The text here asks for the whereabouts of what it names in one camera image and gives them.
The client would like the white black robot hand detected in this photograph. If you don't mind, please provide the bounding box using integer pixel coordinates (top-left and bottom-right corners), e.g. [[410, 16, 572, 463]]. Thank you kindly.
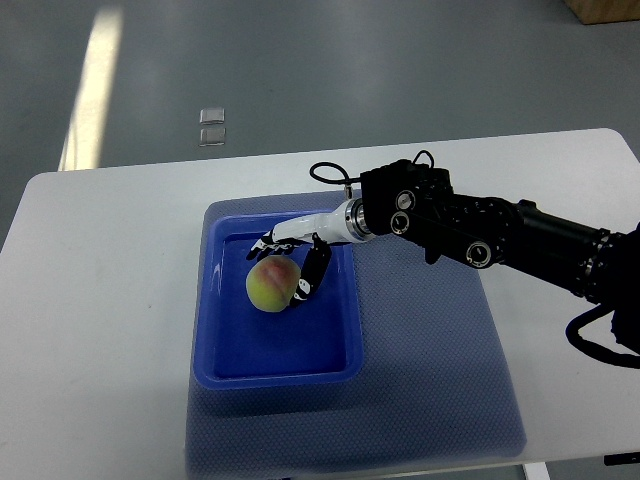
[[246, 198, 373, 306]]

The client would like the brown cardboard box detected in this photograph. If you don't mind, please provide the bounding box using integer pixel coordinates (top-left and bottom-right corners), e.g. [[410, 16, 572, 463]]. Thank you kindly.
[[564, 0, 639, 25]]

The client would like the blue mesh mat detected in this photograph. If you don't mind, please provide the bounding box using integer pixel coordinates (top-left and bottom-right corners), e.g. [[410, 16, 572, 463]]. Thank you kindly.
[[185, 192, 526, 479]]

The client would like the metal floor plate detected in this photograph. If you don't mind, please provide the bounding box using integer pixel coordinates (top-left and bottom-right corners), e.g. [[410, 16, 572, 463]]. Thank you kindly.
[[199, 126, 226, 147], [199, 107, 225, 125]]

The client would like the blue plastic tray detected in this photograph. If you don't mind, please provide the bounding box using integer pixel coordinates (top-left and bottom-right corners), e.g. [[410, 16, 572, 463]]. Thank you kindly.
[[192, 212, 364, 391]]

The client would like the lower metal floor plate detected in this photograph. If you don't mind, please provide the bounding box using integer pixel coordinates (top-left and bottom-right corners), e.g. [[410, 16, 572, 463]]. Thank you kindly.
[[199, 126, 226, 147]]

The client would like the yellow red peach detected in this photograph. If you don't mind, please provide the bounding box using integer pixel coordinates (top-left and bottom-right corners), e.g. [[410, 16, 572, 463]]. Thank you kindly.
[[245, 255, 301, 313]]

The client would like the upper metal floor plate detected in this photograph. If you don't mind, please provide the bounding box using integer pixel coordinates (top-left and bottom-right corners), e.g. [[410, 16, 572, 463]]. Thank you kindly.
[[199, 107, 225, 125]]

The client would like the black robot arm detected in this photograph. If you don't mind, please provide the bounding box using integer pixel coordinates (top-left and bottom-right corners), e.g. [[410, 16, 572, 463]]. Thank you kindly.
[[247, 159, 639, 369]]

